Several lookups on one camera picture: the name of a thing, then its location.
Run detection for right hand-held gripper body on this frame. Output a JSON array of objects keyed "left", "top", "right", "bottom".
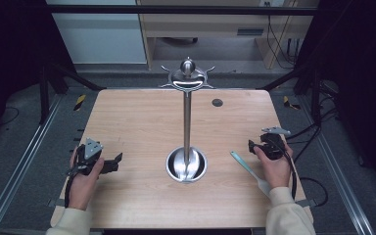
[{"left": 258, "top": 126, "right": 292, "bottom": 162}]

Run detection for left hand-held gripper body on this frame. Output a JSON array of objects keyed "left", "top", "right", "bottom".
[{"left": 66, "top": 137, "right": 106, "bottom": 177}]

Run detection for person's right hand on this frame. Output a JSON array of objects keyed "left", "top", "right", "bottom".
[{"left": 253, "top": 143, "right": 294, "bottom": 191}]

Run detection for person's left hand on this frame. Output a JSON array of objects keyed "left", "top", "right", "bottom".
[{"left": 68, "top": 146, "right": 106, "bottom": 212}]

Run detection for steel utensil hanging stand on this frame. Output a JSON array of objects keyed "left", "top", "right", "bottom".
[{"left": 159, "top": 56, "right": 216, "bottom": 184}]

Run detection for white cabinet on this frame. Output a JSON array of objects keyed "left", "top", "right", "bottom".
[{"left": 45, "top": 0, "right": 148, "bottom": 66}]

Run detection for teal handled spatula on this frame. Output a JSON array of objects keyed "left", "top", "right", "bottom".
[{"left": 229, "top": 150, "right": 272, "bottom": 199}]

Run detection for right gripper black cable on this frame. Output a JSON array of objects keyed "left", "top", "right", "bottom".
[{"left": 282, "top": 143, "right": 299, "bottom": 201}]

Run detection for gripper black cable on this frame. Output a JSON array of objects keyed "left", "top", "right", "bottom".
[
  {"left": 64, "top": 167, "right": 80, "bottom": 210},
  {"left": 282, "top": 143, "right": 299, "bottom": 201}
]

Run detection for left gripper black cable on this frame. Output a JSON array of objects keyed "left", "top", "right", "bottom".
[{"left": 64, "top": 167, "right": 80, "bottom": 210}]

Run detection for yellow-handled tool right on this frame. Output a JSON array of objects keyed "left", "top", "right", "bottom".
[{"left": 282, "top": 95, "right": 302, "bottom": 111}]

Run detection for yellow-handled tool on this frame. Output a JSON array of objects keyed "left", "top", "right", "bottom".
[
  {"left": 73, "top": 93, "right": 87, "bottom": 113},
  {"left": 282, "top": 95, "right": 302, "bottom": 111}
]

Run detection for yellow-handled tool left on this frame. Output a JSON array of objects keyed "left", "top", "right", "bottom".
[{"left": 73, "top": 93, "right": 87, "bottom": 113}]

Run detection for black cable loop on floor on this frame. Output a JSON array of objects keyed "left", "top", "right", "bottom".
[{"left": 299, "top": 176, "right": 329, "bottom": 208}]

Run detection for aluminium floor rail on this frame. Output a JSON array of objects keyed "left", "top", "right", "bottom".
[
  {"left": 0, "top": 93, "right": 64, "bottom": 235},
  {"left": 297, "top": 95, "right": 376, "bottom": 235}
]

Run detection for black metal frame stand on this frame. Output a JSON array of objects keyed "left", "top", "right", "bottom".
[
  {"left": 38, "top": 62, "right": 108, "bottom": 125},
  {"left": 256, "top": 63, "right": 324, "bottom": 126}
]

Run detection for black cables under desk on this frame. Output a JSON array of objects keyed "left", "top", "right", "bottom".
[{"left": 265, "top": 1, "right": 303, "bottom": 71}]

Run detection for black horizontal frame bar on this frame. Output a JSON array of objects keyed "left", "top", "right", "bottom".
[{"left": 44, "top": 3, "right": 319, "bottom": 17}]

